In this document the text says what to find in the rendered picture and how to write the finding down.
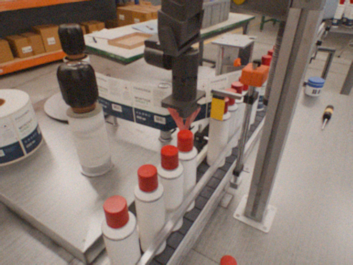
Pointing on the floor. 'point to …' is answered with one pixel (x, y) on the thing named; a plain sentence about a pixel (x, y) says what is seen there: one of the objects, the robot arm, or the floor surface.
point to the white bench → (100, 49)
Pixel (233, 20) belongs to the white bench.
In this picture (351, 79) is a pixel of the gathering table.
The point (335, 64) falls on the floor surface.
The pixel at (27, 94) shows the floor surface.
